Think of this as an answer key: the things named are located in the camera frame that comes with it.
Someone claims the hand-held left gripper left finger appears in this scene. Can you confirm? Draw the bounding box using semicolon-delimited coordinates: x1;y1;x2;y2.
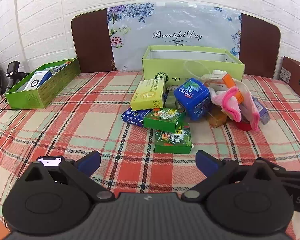
23;151;115;201

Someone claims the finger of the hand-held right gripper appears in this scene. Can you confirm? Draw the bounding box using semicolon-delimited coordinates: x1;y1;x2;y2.
274;165;300;183

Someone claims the gold small box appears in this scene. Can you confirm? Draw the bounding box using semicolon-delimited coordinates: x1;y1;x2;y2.
208;106;227;128

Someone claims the yellow green medicine box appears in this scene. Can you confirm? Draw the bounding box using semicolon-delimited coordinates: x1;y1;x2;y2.
130;79;165;111

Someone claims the white pink sock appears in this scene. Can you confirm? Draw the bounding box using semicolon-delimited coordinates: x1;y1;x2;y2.
236;80;261;132
207;87;243;123

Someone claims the blue white small box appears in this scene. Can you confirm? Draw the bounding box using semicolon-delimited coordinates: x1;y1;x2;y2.
252;97;269;125

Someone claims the brown cardboard box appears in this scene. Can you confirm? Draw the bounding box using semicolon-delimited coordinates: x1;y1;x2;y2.
280;56;300;99

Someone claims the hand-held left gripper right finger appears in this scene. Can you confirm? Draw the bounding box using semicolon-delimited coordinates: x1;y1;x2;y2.
181;150;278;202

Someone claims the white blue flat box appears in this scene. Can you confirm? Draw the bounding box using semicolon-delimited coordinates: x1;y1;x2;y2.
23;71;52;91

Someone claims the olive grey small box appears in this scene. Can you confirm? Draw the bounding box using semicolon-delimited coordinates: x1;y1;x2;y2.
164;94;178;108

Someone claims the black device on stand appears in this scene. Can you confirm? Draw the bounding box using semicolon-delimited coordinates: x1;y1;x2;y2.
0;61;30;96

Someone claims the blue gum box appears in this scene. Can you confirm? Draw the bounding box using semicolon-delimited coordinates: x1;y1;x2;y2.
174;78;212;121

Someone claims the long green open box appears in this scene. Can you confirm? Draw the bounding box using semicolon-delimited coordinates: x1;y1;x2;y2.
4;57;81;110

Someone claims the black smartphone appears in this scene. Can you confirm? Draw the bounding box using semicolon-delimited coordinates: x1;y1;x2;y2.
37;156;67;183

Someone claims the clear plastic cup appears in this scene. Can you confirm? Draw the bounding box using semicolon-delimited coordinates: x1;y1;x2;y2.
184;60;211;83

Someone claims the orange white box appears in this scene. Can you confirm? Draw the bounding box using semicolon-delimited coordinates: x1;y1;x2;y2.
204;73;243;103

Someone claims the blue toothpaste box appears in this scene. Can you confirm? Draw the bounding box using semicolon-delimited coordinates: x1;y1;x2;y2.
122;107;153;127

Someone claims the blue orange slim box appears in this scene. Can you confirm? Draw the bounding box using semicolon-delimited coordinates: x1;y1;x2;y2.
49;60;71;74

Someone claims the white wall pipe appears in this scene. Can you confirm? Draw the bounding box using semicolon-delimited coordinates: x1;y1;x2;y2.
14;0;32;70

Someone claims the floral printed poster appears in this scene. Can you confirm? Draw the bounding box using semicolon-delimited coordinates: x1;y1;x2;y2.
107;3;242;71

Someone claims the red green plaid blanket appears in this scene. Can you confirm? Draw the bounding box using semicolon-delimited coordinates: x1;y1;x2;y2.
0;70;300;240

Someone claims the brown wooden headboard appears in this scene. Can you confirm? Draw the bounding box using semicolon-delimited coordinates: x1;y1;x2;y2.
71;8;281;78

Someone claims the green printed box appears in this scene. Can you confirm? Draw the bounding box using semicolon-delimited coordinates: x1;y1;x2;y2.
154;124;192;154
143;107;186;133

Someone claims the light green box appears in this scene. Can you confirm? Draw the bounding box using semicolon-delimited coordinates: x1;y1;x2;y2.
142;45;245;88

